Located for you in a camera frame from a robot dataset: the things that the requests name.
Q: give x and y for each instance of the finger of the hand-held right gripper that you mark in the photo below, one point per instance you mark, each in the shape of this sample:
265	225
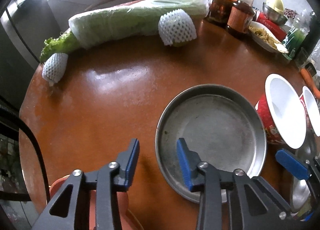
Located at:
291	165

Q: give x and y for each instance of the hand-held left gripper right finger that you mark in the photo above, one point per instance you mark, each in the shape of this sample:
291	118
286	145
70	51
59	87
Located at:
183	160

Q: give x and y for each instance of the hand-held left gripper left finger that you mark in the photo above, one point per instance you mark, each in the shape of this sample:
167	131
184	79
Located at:
132	160

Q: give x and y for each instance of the shiny steel bowl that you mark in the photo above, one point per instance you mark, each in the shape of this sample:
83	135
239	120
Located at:
300	192

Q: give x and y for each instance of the round metal plate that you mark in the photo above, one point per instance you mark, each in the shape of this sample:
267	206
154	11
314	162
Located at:
215	125

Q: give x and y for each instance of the large red paper bowl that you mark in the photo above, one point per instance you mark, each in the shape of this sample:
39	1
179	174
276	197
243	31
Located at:
282	110

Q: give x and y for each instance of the small red paper bowl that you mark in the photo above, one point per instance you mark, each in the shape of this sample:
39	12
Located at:
311	107

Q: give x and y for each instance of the orange carrot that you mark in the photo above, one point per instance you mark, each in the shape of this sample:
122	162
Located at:
310	79

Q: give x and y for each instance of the clear plastic cup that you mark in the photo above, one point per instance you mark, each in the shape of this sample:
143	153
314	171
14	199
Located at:
305	57

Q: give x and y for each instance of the small foam net fruit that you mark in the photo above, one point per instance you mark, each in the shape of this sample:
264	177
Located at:
55	68

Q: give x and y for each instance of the green liquid plastic bottle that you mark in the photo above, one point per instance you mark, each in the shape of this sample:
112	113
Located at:
296	37

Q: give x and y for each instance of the white plate of food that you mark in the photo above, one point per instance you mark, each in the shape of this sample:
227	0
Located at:
265	37

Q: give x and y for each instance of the large foam net fruit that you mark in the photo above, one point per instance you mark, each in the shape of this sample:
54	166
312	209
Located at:
176	28

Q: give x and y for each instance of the black thermos flask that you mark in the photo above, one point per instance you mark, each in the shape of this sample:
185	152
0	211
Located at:
313	34

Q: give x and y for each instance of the wrapped napa cabbage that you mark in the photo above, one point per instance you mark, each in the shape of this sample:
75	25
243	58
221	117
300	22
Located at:
120	22

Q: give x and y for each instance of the red cardboard box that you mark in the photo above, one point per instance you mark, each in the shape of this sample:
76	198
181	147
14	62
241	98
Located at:
272	26

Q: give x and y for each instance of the clear plastic bag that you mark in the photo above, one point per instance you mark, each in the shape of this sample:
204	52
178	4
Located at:
303	18

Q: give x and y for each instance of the steel mixing bowl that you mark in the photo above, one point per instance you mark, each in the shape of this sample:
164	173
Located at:
275	16

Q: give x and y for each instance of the orange label sauce bottle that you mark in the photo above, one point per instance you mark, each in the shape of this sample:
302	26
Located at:
240	19

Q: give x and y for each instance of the spotted patterned bag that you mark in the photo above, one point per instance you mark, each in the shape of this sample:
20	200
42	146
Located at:
291	12

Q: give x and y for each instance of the orange lid glass jar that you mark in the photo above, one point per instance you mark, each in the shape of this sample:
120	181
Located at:
220	9

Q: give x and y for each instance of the curved back wooden chair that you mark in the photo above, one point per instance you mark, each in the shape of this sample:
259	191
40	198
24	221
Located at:
112	1

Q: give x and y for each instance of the yellow plastic container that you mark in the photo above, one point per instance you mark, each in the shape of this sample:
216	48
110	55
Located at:
275	2

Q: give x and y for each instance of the grey refrigerator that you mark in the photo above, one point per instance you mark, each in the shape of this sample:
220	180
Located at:
22	29

